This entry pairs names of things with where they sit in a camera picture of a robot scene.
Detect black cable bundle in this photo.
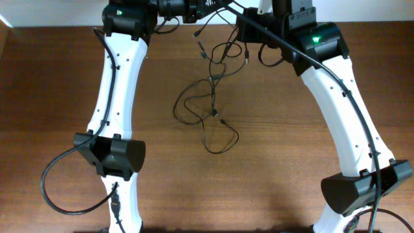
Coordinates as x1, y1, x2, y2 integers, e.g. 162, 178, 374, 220
173, 6, 250, 126

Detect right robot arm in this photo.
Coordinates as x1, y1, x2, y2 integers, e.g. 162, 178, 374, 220
237, 1, 413, 232

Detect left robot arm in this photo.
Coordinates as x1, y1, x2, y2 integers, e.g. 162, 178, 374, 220
74, 1, 223, 232

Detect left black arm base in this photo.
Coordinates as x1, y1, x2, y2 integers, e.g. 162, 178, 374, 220
98, 228, 109, 233

